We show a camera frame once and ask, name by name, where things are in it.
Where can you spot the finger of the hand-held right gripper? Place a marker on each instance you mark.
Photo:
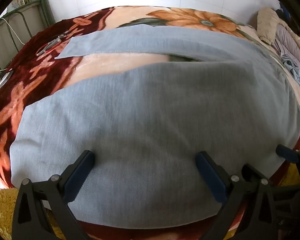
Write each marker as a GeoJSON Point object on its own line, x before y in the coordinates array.
{"type": "Point", "coordinates": [287, 153]}

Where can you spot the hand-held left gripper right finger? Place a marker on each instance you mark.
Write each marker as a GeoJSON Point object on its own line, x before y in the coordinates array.
{"type": "Point", "coordinates": [211, 177]}

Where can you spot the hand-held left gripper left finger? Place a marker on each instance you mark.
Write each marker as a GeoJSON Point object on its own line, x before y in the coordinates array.
{"type": "Point", "coordinates": [76, 177]}

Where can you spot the grey-blue pants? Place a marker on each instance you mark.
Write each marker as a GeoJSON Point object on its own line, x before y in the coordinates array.
{"type": "Point", "coordinates": [150, 130]}

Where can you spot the yellow fluffy cloth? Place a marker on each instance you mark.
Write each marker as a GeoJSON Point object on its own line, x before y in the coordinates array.
{"type": "Point", "coordinates": [2, 210]}

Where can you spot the light blue crumpled cloth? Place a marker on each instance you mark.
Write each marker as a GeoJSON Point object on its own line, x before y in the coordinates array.
{"type": "Point", "coordinates": [293, 66]}

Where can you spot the floral fleece blanket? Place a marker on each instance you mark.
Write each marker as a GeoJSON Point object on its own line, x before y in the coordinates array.
{"type": "Point", "coordinates": [40, 75]}

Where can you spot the grey-pink quilt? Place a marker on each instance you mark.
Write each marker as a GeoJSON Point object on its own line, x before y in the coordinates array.
{"type": "Point", "coordinates": [290, 42]}

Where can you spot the white flat device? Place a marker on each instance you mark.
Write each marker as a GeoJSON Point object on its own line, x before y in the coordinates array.
{"type": "Point", "coordinates": [5, 79]}

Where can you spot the beige padded jacket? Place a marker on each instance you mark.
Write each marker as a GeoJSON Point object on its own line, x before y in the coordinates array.
{"type": "Point", "coordinates": [267, 23]}

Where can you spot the metal scissors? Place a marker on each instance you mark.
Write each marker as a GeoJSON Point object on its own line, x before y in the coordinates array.
{"type": "Point", "coordinates": [51, 44]}

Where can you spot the green metal bed frame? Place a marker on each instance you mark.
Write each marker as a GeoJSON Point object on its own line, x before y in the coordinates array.
{"type": "Point", "coordinates": [20, 12]}

